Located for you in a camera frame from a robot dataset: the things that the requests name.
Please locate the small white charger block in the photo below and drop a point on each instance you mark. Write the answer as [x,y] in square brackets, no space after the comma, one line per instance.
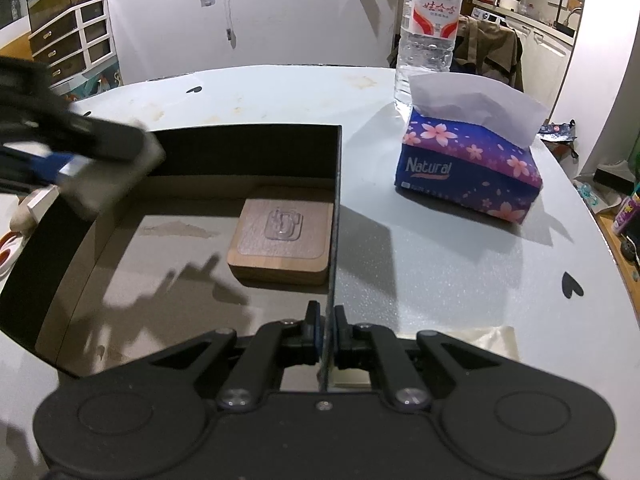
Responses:
[41,204]

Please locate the purple bottle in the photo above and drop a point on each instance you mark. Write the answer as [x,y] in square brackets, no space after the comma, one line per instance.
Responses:
[627,215]

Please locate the white drawer cabinet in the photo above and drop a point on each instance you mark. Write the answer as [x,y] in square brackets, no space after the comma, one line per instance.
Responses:
[70,45]

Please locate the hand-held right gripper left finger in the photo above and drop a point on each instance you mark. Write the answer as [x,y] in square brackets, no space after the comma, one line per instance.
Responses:
[316,332]

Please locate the white washing machine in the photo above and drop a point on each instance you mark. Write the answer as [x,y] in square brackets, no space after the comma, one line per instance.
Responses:
[530,50]

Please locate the blue snack wrapper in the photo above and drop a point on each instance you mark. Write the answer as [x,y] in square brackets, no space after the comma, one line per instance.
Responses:
[557,131]

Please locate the square wooden block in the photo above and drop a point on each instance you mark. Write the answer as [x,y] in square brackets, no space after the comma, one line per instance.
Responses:
[300,255]

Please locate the clear plastic water bottle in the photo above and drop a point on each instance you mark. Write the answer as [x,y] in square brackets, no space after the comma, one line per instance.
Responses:
[429,55]

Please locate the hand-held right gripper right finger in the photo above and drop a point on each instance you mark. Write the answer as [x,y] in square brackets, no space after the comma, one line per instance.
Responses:
[341,332]

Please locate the red and white round item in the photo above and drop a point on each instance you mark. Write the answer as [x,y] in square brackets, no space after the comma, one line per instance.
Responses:
[9,255]

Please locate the small black box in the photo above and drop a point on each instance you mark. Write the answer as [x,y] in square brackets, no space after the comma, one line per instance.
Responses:
[614,177]

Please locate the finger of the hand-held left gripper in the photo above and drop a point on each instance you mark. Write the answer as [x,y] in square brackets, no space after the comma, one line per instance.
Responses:
[50,167]
[110,140]

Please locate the purple floral tissue pack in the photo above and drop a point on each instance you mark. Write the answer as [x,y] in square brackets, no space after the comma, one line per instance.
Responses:
[465,170]

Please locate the brown jacket on chair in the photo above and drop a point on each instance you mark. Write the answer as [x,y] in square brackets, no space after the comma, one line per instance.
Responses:
[492,52]

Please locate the large white charger block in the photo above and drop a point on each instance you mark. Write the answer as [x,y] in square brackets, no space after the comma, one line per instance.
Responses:
[105,185]

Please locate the black cardboard box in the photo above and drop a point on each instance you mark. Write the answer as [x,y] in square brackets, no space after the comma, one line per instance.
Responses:
[150,255]

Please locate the clear plastic adhesive hook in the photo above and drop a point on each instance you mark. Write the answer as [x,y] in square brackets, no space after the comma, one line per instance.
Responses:
[283,222]

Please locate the beige smooth stone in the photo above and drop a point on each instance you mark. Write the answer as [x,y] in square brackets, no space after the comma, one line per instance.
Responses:
[21,221]

